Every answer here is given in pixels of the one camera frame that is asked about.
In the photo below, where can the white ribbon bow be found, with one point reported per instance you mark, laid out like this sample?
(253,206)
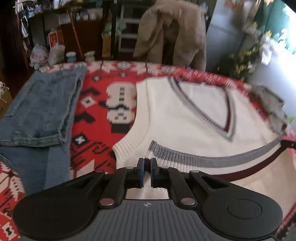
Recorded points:
(267,53)

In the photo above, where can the printed plastic bag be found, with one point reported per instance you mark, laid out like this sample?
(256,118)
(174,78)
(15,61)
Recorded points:
(39,56)

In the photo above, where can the red patterned blanket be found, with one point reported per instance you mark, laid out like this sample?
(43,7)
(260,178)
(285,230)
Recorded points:
(97,111)

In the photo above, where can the green printed curtain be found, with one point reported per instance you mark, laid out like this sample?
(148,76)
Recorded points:
(286,27)

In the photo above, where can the small tinsel tree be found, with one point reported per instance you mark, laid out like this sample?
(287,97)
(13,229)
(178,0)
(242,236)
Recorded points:
(245,62)

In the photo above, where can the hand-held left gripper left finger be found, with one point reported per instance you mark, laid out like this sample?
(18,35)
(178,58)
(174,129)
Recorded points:
(142,172)

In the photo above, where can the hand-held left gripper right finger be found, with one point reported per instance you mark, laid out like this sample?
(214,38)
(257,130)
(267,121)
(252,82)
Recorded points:
(152,172)

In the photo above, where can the blue denim jeans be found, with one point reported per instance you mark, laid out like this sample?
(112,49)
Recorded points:
(41,104)

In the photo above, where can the wooden drawer cabinet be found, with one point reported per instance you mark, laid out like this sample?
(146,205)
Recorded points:
(90,39)

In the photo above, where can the beige jacket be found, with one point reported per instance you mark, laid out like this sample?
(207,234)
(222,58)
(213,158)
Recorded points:
(161,30)

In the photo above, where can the white plastic bag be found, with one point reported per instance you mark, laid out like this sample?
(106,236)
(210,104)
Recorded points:
(57,54)

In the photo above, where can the cardboard box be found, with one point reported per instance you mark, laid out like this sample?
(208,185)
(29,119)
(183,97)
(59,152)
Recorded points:
(5,99)

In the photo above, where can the crumpled grey shirt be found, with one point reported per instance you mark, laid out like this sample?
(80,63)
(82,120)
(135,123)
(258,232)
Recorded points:
(270,106)

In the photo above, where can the red carton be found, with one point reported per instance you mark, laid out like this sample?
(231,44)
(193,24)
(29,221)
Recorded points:
(56,39)

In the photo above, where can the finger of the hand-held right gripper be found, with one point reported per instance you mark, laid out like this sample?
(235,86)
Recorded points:
(290,144)

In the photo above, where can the silver refrigerator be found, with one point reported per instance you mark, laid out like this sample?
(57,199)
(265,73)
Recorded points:
(222,46)

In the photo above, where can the cream knit vest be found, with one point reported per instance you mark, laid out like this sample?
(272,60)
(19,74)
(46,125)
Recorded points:
(196,120)

